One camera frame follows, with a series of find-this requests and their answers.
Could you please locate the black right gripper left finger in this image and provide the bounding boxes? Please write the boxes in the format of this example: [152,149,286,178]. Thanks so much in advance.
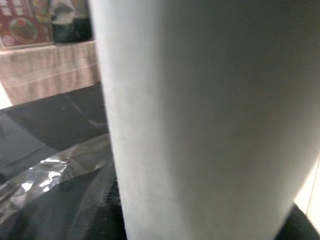
[79,164,126,240]

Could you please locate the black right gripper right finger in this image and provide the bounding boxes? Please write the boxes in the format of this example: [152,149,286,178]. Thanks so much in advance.
[272,202,319,240]

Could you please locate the white plastic table leg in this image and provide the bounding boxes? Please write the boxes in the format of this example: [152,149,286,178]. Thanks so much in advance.
[88,0,320,240]

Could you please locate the black tablecloth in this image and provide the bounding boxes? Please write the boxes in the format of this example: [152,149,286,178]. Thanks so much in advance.
[0,82,126,240]

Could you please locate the beige fringed cloth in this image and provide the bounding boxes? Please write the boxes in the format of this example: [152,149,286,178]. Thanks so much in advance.
[0,39,102,106]

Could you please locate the large black round pan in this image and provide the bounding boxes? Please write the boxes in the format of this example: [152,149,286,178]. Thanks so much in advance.
[49,0,95,45]

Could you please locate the red printed box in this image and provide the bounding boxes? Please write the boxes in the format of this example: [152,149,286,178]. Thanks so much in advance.
[0,0,55,49]

